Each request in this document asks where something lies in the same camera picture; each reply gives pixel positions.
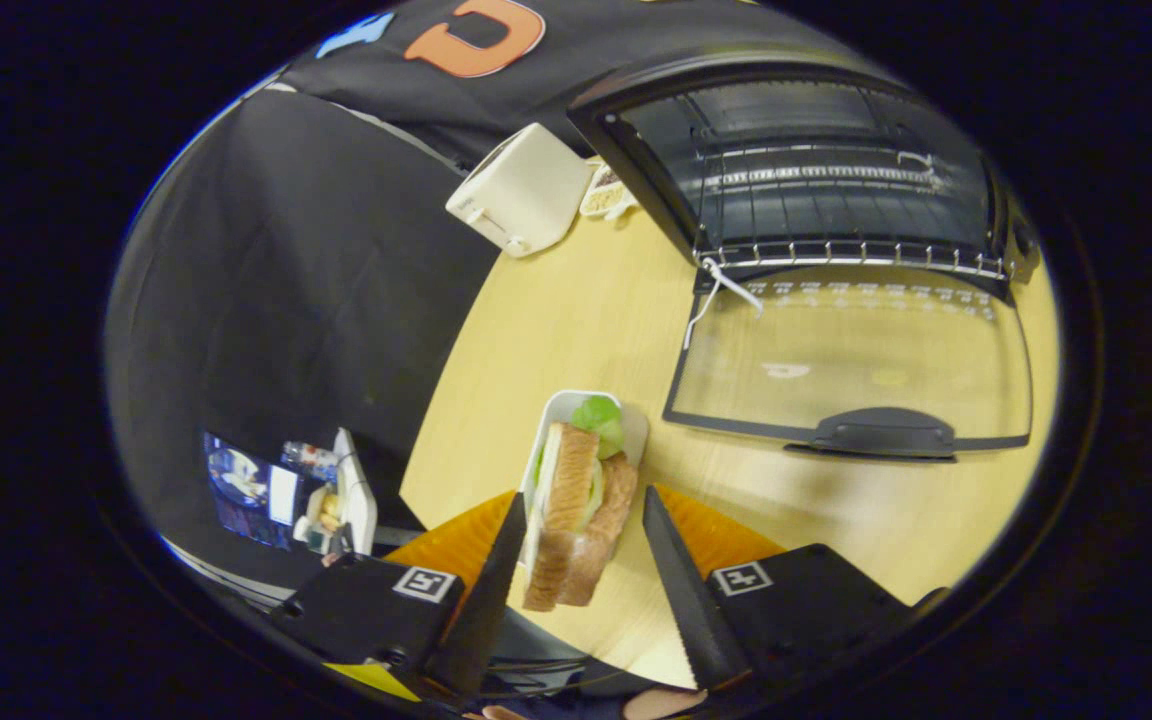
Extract black toaster oven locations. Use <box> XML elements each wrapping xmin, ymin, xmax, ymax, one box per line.
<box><xmin>566</xmin><ymin>55</ymin><xmax>1043</xmax><ymax>464</ymax></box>

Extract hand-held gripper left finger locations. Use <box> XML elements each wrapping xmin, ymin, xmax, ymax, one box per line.
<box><xmin>281</xmin><ymin>490</ymin><xmax>530</xmax><ymax>701</ymax></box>

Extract white string tag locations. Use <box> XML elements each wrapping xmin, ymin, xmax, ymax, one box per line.
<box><xmin>683</xmin><ymin>257</ymin><xmax>766</xmax><ymax>352</ymax></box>

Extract small plate with food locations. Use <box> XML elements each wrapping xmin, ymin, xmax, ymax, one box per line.
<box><xmin>579</xmin><ymin>160</ymin><xmax>643</xmax><ymax>222</ymax></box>

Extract clear plastic bottle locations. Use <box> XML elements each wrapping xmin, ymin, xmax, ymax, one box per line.
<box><xmin>280</xmin><ymin>440</ymin><xmax>340</xmax><ymax>482</ymax></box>

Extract toast bread sandwich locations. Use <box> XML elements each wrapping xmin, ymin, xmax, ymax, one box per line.
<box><xmin>521</xmin><ymin>395</ymin><xmax>641</xmax><ymax>613</ymax></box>

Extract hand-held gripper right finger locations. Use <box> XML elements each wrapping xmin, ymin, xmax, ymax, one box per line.
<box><xmin>642</xmin><ymin>485</ymin><xmax>949</xmax><ymax>693</ymax></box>

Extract white oblong dish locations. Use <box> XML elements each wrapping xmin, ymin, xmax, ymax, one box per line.
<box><xmin>519</xmin><ymin>389</ymin><xmax>650</xmax><ymax>523</ymax></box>

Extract white pop-up toaster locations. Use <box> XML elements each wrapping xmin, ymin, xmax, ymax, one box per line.
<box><xmin>445</xmin><ymin>123</ymin><xmax>598</xmax><ymax>260</ymax></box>

